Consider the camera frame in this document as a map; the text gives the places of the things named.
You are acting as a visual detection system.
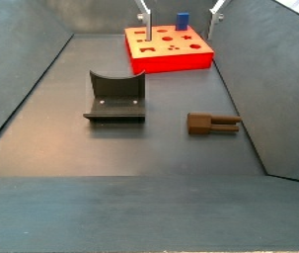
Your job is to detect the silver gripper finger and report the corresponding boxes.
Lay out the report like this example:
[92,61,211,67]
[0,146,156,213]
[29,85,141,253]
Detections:
[207,0,230,40]
[135,0,151,42]

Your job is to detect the brown three prong object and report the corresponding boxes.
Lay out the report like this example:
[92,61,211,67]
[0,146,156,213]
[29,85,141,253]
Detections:
[187,113,242,134]

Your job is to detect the black curved fixture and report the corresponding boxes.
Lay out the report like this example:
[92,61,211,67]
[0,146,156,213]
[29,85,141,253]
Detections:
[83,72,147,121]

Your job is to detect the blue rectangular block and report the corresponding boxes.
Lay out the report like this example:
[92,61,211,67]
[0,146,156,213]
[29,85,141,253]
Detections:
[175,12,190,31]

